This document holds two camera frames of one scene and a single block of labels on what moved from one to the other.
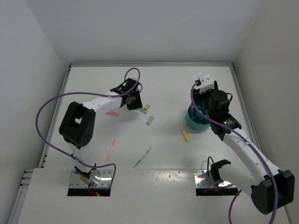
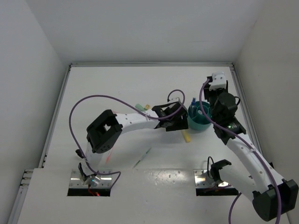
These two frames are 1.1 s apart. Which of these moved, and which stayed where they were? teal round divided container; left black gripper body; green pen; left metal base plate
Moved: left black gripper body
Stayed: teal round divided container; green pen; left metal base plate
